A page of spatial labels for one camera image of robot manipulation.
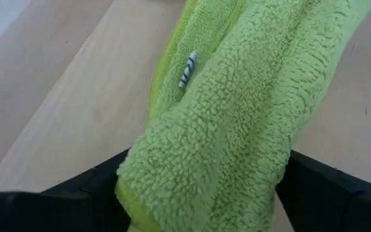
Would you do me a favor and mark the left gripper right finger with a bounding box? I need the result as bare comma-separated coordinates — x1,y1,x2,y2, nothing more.
275,150,371,232

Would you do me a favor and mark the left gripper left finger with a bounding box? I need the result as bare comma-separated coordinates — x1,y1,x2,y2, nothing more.
0,148,131,232

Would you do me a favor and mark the lime green microfiber towel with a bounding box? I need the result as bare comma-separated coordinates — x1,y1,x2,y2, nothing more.
114,0,371,232

